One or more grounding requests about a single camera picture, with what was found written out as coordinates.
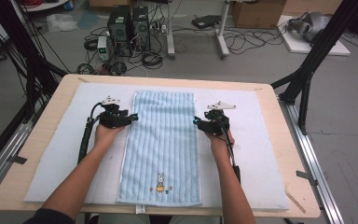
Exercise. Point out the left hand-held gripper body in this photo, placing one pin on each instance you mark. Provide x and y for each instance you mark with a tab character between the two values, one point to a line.
113	118

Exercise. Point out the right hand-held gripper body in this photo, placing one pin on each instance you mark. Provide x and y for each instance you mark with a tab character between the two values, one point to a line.
217	123

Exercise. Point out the light blue striped towel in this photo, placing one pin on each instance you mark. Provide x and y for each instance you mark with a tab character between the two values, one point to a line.
161	149

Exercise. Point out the person's left hand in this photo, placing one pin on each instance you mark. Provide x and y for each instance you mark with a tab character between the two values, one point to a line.
105	137

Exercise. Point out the person's right hand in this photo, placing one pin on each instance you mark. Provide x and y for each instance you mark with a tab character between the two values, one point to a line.
222	146

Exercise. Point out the white foam mat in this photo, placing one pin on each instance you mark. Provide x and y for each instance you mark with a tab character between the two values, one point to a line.
254	161

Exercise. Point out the white power supply unit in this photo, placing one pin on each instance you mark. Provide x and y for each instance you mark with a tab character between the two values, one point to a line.
103	48

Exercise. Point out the large black computer tower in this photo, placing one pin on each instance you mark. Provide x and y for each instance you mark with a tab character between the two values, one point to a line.
119	29

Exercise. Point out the narrow black computer tower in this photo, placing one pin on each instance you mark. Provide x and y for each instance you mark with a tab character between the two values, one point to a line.
141	28

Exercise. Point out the white desk leg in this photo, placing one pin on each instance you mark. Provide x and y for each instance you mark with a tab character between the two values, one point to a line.
222	34
170	34

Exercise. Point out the flat black device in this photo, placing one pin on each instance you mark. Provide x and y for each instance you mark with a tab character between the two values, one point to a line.
205	21

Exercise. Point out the blue sheet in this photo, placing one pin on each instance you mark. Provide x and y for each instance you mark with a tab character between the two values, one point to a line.
88	19

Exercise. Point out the clear plastic bag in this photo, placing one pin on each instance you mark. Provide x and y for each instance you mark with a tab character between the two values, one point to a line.
60	22

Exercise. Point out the thin wooden stick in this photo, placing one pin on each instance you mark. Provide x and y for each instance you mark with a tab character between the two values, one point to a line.
295	200

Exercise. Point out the white floor board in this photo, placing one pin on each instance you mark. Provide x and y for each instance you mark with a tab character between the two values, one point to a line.
298	46

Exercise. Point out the brown cardboard box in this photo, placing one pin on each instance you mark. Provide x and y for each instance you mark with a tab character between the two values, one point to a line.
258	14

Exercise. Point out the dark sleeve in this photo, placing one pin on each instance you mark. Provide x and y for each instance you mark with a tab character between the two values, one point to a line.
49	217

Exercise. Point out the grey headset device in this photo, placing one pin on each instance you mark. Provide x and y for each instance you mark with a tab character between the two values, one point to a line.
312	25

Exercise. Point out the aluminium rail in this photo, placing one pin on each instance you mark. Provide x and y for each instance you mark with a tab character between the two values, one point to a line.
3	165
315	168

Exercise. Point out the black metal frame stand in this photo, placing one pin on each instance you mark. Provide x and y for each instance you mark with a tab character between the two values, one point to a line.
21	46
320	46

